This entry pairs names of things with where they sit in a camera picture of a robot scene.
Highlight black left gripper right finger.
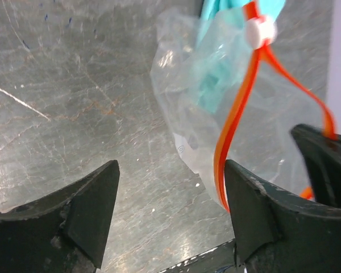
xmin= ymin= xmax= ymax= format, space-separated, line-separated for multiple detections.
xmin=224 ymin=160 xmax=341 ymax=272

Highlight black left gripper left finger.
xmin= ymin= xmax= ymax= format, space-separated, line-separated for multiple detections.
xmin=0 ymin=160 xmax=120 ymax=272

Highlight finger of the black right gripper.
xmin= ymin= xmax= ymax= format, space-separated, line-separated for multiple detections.
xmin=290 ymin=124 xmax=341 ymax=209

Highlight clear zip top bag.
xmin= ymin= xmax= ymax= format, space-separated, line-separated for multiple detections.
xmin=151 ymin=1 xmax=336 ymax=209

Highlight teal cloth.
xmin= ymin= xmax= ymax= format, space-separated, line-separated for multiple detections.
xmin=197 ymin=0 xmax=285 ymax=113

